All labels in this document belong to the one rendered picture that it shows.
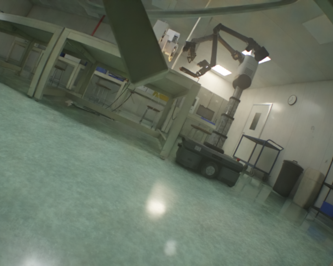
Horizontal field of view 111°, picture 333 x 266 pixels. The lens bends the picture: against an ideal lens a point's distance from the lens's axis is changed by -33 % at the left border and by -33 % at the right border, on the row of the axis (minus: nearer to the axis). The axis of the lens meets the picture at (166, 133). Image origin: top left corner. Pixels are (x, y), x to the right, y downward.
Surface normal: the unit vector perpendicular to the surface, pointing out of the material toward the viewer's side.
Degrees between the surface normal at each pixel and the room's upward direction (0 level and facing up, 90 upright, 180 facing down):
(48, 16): 90
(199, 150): 90
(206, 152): 90
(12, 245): 0
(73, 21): 90
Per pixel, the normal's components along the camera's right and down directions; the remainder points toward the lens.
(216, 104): 0.14, 0.14
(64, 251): 0.42, -0.90
